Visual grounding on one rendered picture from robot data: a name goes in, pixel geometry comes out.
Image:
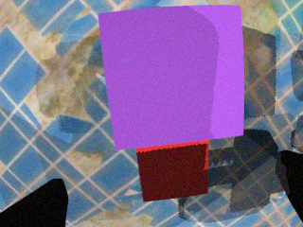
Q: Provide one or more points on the purple block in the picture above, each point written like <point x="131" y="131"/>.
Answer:
<point x="174" y="75"/>

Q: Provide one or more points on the red block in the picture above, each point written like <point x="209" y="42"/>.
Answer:
<point x="173" y="171"/>

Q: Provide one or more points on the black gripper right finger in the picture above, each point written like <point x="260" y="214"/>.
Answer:
<point x="289" y="170"/>

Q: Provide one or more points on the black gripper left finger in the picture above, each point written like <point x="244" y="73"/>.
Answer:
<point x="45" y="207"/>

